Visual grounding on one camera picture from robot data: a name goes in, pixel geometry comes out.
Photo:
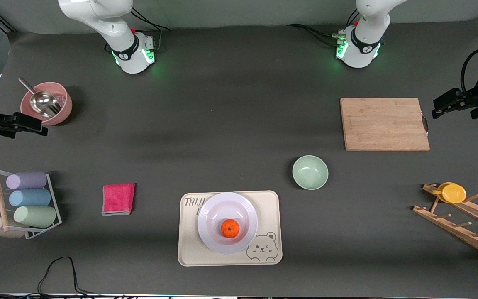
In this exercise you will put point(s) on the green bowl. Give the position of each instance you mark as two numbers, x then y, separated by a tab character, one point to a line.
310	172

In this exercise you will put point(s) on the orange fruit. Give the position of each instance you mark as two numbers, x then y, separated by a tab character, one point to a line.
230	228

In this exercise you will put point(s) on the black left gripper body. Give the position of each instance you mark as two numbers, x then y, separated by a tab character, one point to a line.
476	99

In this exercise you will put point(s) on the pink ribbed bowl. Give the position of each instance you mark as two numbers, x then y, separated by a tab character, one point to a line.
64	110

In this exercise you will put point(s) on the green plastic cup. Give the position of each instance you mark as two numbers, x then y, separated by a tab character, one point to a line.
35	216

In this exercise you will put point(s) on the blue plastic cup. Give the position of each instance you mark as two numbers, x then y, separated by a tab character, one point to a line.
29	197

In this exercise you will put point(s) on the wooden peg rack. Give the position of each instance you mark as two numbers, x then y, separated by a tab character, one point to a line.
459	230

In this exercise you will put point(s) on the wooden rack rod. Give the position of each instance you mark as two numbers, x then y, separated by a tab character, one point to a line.
0	199

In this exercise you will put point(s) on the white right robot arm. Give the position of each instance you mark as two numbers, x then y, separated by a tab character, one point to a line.
127	50

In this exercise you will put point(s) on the white ribbed plate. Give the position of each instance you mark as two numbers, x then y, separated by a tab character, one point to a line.
226	203

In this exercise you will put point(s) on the pink folded cloth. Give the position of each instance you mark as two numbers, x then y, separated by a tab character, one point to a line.
118	199

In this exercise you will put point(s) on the wooden cutting board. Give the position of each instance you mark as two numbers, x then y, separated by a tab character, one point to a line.
382	124

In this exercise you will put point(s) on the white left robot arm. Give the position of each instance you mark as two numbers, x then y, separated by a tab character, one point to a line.
361	45

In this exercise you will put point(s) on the cream bear print tray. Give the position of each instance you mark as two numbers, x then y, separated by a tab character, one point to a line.
270	207

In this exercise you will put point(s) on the yellow cup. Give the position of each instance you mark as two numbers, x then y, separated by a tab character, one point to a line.
454	193

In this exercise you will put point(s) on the metal scoop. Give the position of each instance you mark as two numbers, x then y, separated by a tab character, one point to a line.
44	104

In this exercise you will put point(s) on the purple plastic cup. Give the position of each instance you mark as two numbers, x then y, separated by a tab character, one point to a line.
27	180

